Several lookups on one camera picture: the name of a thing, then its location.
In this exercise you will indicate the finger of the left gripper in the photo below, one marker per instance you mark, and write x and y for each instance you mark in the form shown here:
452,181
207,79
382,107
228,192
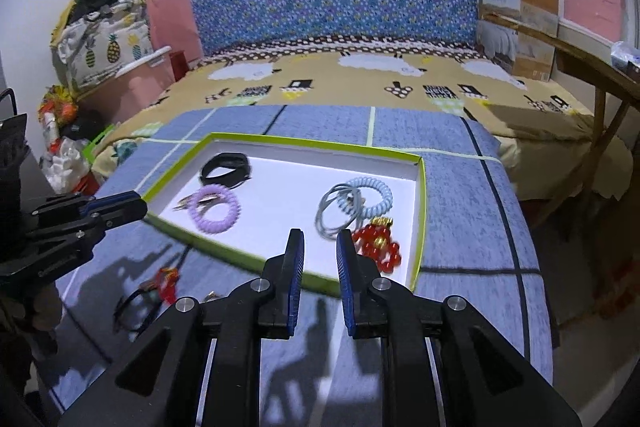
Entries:
81,227
100,202

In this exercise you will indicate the black fitness band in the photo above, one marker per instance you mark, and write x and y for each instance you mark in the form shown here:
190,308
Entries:
227,169

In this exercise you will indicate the green jewelry box tray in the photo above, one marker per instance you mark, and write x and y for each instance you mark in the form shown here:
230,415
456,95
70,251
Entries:
287,179

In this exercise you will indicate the colourful clutter pile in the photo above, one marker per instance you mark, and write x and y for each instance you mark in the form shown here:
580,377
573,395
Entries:
70,134

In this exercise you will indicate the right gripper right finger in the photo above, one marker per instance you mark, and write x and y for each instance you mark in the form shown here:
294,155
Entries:
363,315

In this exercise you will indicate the pink storage bin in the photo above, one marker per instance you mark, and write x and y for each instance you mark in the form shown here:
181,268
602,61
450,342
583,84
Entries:
135,87

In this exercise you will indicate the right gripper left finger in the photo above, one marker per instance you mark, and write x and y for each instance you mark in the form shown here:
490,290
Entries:
278,313

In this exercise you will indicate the pineapple print bag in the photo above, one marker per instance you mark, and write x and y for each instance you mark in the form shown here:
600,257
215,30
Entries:
93,48

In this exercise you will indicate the tan sheep print bedsheet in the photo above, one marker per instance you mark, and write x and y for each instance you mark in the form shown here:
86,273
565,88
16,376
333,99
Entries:
543,131

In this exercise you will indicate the wooden side table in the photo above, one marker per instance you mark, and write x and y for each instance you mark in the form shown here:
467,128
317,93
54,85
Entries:
614,93

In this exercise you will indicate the cardboard duvet box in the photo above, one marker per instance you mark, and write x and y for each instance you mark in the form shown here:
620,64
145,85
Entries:
519,54

